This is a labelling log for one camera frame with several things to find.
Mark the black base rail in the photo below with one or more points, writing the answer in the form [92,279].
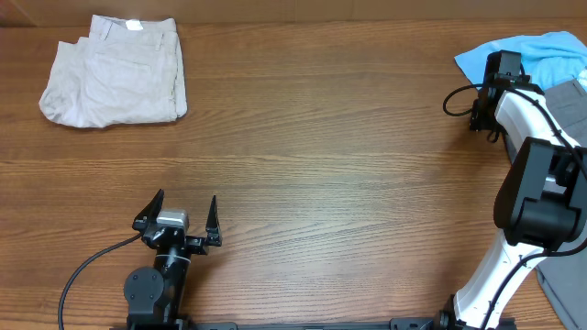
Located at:
[418,323]

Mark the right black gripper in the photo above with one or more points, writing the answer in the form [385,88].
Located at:
[478,124]

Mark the grey shorts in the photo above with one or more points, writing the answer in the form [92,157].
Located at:
[563,280]

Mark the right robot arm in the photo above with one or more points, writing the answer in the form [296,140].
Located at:
[541,204]

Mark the light blue t-shirt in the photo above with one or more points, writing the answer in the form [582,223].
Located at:
[550,59]

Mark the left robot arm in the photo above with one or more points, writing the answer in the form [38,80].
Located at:
[154,294]

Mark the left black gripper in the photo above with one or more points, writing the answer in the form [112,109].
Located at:
[200,246]

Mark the folded beige shorts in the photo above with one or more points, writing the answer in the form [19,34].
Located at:
[125,72]

